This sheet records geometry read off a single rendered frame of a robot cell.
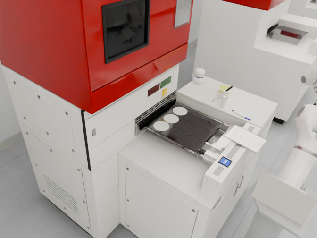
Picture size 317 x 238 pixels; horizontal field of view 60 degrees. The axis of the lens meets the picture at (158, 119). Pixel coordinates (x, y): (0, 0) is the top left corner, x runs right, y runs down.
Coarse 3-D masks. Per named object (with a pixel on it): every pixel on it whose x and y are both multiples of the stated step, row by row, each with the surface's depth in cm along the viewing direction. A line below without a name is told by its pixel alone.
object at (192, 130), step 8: (168, 112) 186; (192, 112) 187; (160, 120) 178; (184, 120) 180; (192, 120) 180; (200, 120) 181; (208, 120) 181; (152, 128) 171; (168, 128) 172; (176, 128) 172; (184, 128) 173; (192, 128) 173; (200, 128) 174; (208, 128) 174; (216, 128) 175; (168, 136) 166; (176, 136) 166; (184, 136) 167; (192, 136) 167; (200, 136) 168; (208, 136) 168; (184, 144) 161; (192, 144) 161; (200, 144) 162
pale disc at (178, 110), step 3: (174, 108) 190; (177, 108) 190; (180, 108) 190; (183, 108) 191; (174, 111) 187; (177, 111) 187; (180, 111) 187; (183, 111) 188; (186, 111) 188; (177, 114) 184; (180, 114) 185; (183, 114) 185
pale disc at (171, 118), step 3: (168, 114) 184; (171, 114) 184; (165, 117) 181; (168, 117) 181; (171, 117) 181; (174, 117) 182; (177, 117) 182; (165, 120) 178; (168, 120) 178; (171, 120) 178; (174, 120) 179; (177, 120) 179
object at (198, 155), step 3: (150, 132) 180; (156, 135) 177; (162, 138) 175; (168, 141) 173; (174, 144) 171; (180, 147) 169; (186, 150) 167; (192, 153) 165; (198, 153) 163; (195, 156) 165; (198, 156) 163; (201, 156) 162; (201, 159) 163
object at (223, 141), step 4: (224, 136) 172; (220, 140) 169; (224, 140) 169; (228, 140) 169; (220, 144) 166; (224, 144) 166; (212, 152) 160; (216, 152) 160; (204, 160) 156; (208, 160) 155
